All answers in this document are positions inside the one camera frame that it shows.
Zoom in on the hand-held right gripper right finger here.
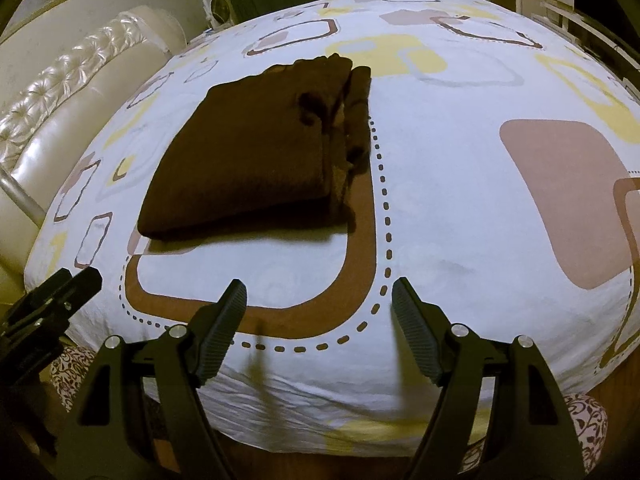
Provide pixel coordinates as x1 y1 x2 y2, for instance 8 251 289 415
391 276 586 480

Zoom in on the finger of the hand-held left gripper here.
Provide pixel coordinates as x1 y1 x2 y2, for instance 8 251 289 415
55 269 103 323
7 268 73 318

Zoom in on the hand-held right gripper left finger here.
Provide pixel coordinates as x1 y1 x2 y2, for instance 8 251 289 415
55 279 248 480

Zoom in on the white patterned bed sheet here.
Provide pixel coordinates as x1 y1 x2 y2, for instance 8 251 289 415
24 0 640 456

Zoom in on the cream tufted leather headboard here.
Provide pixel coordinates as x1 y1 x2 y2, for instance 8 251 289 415
0 5 186 271

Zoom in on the brown floral patterned rug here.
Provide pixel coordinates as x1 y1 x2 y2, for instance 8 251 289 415
50 345 611 480

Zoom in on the brown plaid garment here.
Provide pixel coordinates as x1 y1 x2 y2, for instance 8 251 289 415
137 56 373 241

